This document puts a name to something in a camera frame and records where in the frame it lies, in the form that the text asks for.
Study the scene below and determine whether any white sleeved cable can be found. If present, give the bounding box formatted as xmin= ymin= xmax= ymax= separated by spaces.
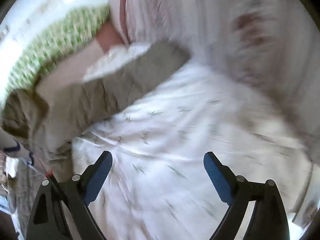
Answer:
xmin=0 ymin=140 xmax=54 ymax=178

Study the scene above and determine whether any green checkered blanket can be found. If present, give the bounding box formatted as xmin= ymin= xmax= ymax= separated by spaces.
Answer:
xmin=5 ymin=5 xmax=112 ymax=103

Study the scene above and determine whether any pink mattress cover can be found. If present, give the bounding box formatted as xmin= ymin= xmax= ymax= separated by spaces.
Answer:
xmin=37 ymin=40 xmax=108 ymax=93

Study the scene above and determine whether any taupe puffer jacket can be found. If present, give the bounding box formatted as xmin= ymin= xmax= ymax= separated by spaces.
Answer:
xmin=1 ymin=41 xmax=192 ymax=180

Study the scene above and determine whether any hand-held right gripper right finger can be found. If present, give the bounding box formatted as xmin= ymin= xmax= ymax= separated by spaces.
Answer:
xmin=204 ymin=151 xmax=290 ymax=240

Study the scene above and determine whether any pink padded bed frame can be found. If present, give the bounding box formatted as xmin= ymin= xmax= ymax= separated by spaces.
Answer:
xmin=119 ymin=0 xmax=131 ymax=46

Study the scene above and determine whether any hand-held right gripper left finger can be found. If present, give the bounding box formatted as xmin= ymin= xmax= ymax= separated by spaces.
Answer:
xmin=26 ymin=151 xmax=113 ymax=240

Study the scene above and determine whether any white leaf-print bedsheet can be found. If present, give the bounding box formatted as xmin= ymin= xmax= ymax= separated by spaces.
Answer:
xmin=62 ymin=42 xmax=313 ymax=240

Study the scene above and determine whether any striped floral pillow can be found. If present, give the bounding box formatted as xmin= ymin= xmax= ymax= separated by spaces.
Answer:
xmin=125 ymin=0 xmax=320 ymax=160

